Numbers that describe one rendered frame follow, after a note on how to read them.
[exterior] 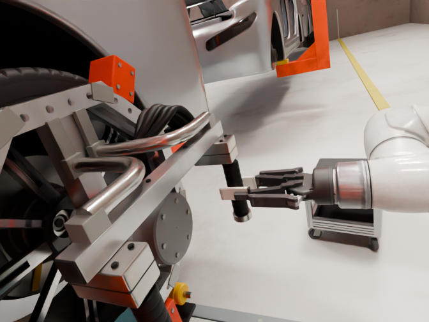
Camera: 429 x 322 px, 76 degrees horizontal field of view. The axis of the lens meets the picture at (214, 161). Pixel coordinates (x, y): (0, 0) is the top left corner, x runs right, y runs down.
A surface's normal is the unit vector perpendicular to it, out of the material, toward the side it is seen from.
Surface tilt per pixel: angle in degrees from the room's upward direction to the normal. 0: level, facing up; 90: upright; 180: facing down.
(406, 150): 4
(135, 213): 90
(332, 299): 0
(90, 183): 90
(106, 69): 55
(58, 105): 90
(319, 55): 90
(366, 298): 0
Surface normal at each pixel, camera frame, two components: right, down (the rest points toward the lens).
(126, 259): -0.23, -0.90
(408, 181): -0.44, -0.13
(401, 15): -0.33, 0.44
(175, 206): 0.91, -0.07
